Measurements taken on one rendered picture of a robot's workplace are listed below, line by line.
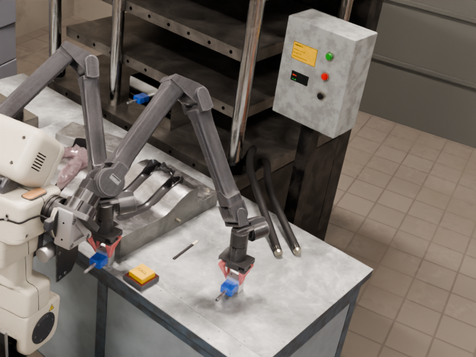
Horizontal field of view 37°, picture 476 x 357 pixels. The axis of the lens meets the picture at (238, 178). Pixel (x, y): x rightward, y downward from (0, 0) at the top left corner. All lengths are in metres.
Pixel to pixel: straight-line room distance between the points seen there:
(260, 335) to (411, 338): 1.50
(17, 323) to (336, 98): 1.37
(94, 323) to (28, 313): 0.54
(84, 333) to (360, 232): 1.97
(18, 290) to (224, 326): 0.62
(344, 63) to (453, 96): 2.86
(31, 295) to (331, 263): 1.04
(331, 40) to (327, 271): 0.84
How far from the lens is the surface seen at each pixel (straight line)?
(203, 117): 2.09
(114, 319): 2.55
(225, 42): 2.87
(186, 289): 2.30
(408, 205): 4.56
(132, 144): 1.97
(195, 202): 2.58
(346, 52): 2.61
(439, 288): 3.94
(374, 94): 5.56
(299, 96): 2.77
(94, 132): 2.24
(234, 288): 2.26
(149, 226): 2.43
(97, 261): 2.32
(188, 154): 3.03
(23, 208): 1.88
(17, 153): 1.90
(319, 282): 2.43
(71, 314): 2.76
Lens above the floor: 2.30
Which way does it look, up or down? 31 degrees down
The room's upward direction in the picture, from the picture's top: 9 degrees clockwise
